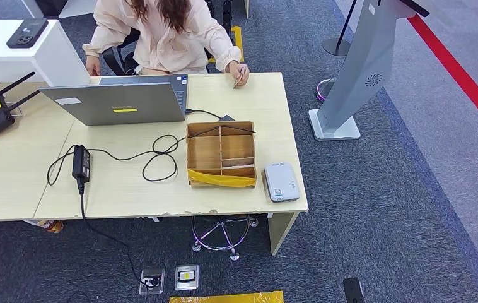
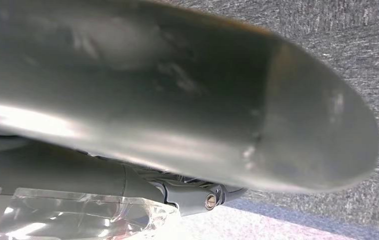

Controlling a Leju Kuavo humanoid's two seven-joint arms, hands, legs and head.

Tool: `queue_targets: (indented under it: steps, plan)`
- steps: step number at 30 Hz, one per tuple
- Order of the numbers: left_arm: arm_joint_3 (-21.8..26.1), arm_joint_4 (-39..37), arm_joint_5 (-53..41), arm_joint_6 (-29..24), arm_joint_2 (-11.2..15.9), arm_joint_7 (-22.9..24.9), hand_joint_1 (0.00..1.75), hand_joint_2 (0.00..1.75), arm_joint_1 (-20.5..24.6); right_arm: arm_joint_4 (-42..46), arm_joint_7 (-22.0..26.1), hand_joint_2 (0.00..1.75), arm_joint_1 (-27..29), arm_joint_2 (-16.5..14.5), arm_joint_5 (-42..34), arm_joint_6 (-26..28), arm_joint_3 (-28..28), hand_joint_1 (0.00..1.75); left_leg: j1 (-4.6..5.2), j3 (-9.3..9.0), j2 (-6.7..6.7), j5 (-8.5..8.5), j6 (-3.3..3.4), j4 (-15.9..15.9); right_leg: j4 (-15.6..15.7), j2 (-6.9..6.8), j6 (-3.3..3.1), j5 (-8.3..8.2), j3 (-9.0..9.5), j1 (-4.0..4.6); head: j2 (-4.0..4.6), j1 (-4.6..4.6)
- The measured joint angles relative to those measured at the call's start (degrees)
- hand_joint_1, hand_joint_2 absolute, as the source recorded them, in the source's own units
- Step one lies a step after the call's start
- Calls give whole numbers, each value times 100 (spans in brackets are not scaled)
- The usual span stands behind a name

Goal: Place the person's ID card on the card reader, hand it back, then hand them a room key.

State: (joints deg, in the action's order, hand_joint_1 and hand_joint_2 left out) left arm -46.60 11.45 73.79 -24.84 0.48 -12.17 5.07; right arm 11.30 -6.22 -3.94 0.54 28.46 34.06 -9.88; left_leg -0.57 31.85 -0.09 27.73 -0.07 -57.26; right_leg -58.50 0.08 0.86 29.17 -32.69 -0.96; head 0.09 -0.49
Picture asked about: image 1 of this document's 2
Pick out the person's left hand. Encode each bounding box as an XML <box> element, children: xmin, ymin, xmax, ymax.
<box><xmin>227</xmin><ymin>60</ymin><xmax>251</xmax><ymax>88</ymax></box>

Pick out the person's right hand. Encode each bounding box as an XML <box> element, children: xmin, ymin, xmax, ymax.
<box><xmin>85</xmin><ymin>55</ymin><xmax>102</xmax><ymax>78</ymax></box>

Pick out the yellow patterned hotel key card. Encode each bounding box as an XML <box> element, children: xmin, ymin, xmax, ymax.
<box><xmin>232</xmin><ymin>66</ymin><xmax>247</xmax><ymax>90</ymax></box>

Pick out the person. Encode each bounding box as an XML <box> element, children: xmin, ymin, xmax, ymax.
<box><xmin>82</xmin><ymin>0</ymin><xmax>251</xmax><ymax>88</ymax></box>

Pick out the white card reader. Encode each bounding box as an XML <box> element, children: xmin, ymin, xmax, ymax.
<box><xmin>263</xmin><ymin>162</ymin><xmax>301</xmax><ymax>204</ymax></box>

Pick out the black office chair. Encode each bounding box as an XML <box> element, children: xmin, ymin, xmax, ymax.
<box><xmin>102</xmin><ymin>0</ymin><xmax>234</xmax><ymax>76</ymax></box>

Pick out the yellow floor tape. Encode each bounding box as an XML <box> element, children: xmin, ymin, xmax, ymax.
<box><xmin>207</xmin><ymin>25</ymin><xmax>246</xmax><ymax>64</ymax></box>
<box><xmin>169</xmin><ymin>291</ymin><xmax>285</xmax><ymax>303</ymax></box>

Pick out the grey laptop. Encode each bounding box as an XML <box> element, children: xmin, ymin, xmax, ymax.
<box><xmin>38</xmin><ymin>74</ymin><xmax>189</xmax><ymax>126</ymax></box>

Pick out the black smartphone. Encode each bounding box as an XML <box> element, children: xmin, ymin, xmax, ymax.
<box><xmin>6</xmin><ymin>17</ymin><xmax>49</xmax><ymax>49</ymax></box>

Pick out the round chrome base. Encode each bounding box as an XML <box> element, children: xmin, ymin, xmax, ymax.
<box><xmin>315</xmin><ymin>78</ymin><xmax>337</xmax><ymax>104</ymax></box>

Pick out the wooden compartment box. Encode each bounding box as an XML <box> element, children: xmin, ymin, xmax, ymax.
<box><xmin>185</xmin><ymin>121</ymin><xmax>258</xmax><ymax>188</ymax></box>

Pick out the black power adapter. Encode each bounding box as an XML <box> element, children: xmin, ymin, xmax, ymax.
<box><xmin>71</xmin><ymin>145</ymin><xmax>92</xmax><ymax>185</ymax></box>

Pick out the grey kiosk stand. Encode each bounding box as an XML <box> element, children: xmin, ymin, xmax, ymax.
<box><xmin>307</xmin><ymin>0</ymin><xmax>430</xmax><ymax>142</ymax></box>

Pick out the chrome stool base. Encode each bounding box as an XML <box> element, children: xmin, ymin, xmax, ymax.
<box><xmin>192</xmin><ymin>214</ymin><xmax>260</xmax><ymax>262</ymax></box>

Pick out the orange snack packet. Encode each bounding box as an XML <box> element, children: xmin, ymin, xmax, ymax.
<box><xmin>37</xmin><ymin>219</ymin><xmax>65</xmax><ymax>234</ymax></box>

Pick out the closed steel floor outlet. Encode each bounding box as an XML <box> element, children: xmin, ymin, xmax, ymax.
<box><xmin>174</xmin><ymin>264</ymin><xmax>200</xmax><ymax>292</ymax></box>

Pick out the steel floor outlet with plug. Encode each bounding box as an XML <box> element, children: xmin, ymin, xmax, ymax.
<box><xmin>138</xmin><ymin>267</ymin><xmax>166</xmax><ymax>296</ymax></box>

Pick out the red floor tape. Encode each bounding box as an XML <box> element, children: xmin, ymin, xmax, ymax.
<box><xmin>407</xmin><ymin>15</ymin><xmax>478</xmax><ymax>142</ymax></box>

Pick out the short black laptop cable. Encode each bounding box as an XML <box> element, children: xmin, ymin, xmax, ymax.
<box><xmin>186</xmin><ymin>109</ymin><xmax>223</xmax><ymax>121</ymax></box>

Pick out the black stanchion post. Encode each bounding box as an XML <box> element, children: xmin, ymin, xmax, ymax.
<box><xmin>322</xmin><ymin>0</ymin><xmax>358</xmax><ymax>57</ymax></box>

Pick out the thin black looped cable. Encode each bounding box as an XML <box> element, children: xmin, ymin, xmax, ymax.
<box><xmin>46</xmin><ymin>124</ymin><xmax>257</xmax><ymax>186</ymax></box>

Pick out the thick black power cord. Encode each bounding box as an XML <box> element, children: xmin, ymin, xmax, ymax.
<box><xmin>78</xmin><ymin>182</ymin><xmax>160</xmax><ymax>289</ymax></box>

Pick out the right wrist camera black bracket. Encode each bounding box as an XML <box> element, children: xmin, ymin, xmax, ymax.
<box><xmin>342</xmin><ymin>277</ymin><xmax>366</xmax><ymax>303</ymax></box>

